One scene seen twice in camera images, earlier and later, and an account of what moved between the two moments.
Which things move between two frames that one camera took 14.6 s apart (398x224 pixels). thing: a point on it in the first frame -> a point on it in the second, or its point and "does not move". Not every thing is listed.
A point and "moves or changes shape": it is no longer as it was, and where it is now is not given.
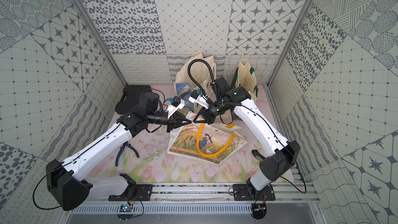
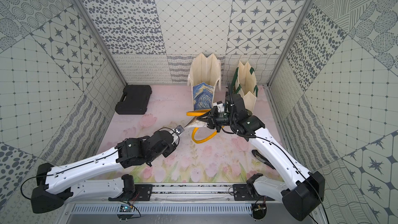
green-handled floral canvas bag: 245,76 does not move
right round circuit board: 259,210 does not move
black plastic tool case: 130,97 does not move
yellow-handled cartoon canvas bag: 211,143 moves or changes shape
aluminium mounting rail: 209,194 does not move
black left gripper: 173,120 -> 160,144
